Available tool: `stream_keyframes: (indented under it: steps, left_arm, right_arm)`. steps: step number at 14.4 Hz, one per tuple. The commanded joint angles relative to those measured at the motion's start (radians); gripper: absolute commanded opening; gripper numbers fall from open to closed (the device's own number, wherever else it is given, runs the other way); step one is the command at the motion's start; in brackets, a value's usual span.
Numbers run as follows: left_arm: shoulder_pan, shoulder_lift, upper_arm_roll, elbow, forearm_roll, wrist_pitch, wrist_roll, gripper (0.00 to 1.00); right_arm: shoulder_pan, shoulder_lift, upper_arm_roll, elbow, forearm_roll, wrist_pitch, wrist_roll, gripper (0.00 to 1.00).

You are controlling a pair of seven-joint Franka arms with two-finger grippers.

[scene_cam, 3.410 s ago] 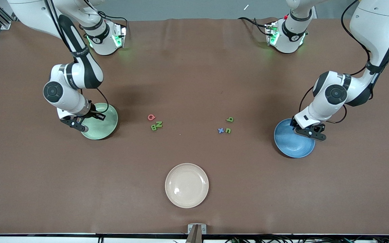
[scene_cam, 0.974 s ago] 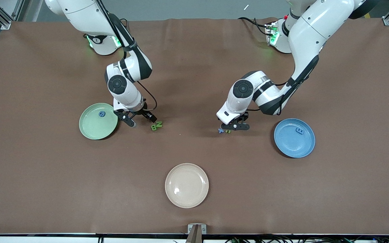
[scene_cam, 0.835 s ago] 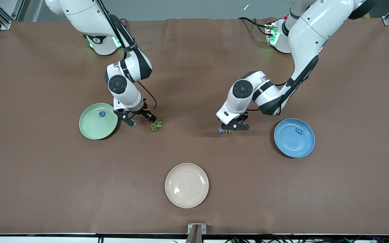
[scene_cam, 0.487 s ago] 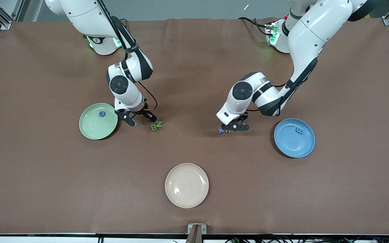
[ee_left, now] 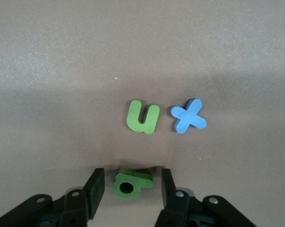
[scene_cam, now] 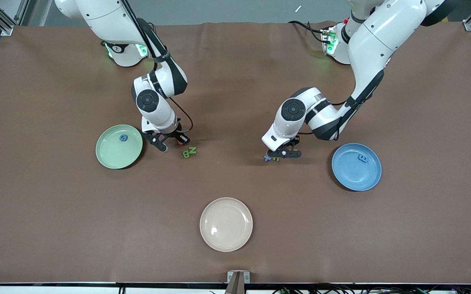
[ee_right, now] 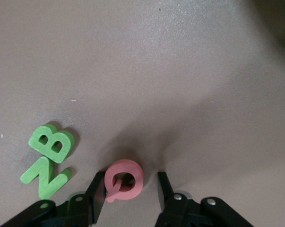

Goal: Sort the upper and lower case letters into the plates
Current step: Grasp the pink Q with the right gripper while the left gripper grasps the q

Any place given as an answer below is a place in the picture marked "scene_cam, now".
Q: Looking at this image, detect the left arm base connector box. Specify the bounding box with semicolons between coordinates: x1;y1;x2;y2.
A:
321;25;340;56

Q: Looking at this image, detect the brown table cover sheet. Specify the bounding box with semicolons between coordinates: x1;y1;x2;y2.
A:
0;21;471;284

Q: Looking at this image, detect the light green plate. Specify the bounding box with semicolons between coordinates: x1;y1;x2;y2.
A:
95;124;144;170

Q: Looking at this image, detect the blue plate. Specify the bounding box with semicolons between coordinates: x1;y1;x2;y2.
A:
331;143;382;192

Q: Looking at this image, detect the beige plate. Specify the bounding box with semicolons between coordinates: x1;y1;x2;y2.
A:
200;197;253;252

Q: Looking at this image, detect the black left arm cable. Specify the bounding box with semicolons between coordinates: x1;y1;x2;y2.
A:
299;57;391;141

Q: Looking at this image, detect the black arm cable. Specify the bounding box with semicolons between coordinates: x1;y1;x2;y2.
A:
299;57;391;141
121;0;194;134

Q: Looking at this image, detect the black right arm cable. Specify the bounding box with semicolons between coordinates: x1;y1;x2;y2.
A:
121;0;194;134

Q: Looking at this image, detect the black left base cable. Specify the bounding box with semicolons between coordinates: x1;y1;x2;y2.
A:
288;20;327;43

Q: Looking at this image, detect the grey metal camera bracket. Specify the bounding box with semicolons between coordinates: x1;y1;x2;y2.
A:
224;270;251;294

